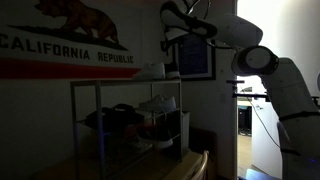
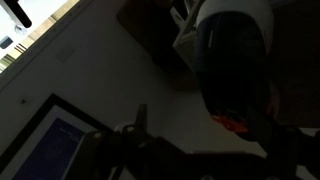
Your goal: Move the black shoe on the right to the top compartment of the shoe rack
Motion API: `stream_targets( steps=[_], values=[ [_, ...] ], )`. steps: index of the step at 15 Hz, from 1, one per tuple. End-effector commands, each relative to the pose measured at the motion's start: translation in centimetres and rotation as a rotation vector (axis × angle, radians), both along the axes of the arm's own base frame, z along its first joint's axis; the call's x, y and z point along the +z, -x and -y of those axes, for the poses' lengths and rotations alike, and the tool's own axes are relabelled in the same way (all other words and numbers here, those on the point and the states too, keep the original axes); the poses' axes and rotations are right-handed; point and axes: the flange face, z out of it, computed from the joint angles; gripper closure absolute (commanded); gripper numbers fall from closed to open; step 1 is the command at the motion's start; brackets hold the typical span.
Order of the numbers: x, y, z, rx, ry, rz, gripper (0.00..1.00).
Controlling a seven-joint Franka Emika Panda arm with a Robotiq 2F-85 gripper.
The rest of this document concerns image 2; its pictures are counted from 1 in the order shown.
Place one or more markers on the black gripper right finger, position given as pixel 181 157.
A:
pixel 281 153

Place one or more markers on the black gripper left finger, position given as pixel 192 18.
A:
pixel 113 153

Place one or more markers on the black shoe with white sole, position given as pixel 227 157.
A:
pixel 233 66

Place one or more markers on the black framed picture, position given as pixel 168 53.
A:
pixel 50 150

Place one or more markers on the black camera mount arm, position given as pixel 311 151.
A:
pixel 20 15

